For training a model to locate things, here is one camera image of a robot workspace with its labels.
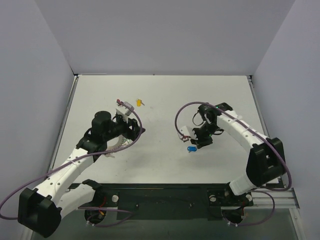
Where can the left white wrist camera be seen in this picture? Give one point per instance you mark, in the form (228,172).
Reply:
(124,109)

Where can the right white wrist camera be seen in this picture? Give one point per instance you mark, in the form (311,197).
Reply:
(186,133)

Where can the blue tagged key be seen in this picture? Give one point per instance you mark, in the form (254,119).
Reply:
(192,149)

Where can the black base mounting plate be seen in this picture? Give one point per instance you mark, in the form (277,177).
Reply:
(168,201)

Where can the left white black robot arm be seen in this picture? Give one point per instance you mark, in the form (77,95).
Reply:
(42,209)

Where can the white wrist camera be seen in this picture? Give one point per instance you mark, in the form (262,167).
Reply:
(186,133)
(124,109)

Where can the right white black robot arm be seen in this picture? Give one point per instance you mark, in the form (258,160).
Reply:
(265,155)

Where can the aluminium frame rail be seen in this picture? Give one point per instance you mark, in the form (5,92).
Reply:
(264,199)

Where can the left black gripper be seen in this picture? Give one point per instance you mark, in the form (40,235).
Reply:
(135,127)

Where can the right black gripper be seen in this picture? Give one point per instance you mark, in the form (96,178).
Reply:
(203,141)

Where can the metal disc keyring holder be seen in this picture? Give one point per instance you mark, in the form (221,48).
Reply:
(118,143)

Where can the yellow tagged key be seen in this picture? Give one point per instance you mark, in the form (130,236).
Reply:
(139,102)

